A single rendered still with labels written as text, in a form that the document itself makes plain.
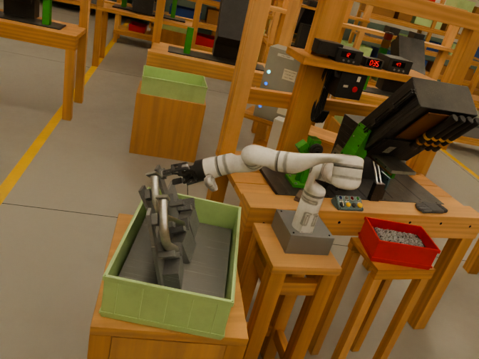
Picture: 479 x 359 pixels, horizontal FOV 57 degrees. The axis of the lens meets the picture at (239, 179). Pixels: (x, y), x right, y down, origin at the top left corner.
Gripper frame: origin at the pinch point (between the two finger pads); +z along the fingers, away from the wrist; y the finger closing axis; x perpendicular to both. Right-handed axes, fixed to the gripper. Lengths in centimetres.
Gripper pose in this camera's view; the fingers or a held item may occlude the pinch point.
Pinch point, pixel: (168, 178)
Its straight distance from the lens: 157.7
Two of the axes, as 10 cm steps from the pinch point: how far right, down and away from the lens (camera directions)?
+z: -9.5, 2.2, 2.0
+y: -2.7, -3.3, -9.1
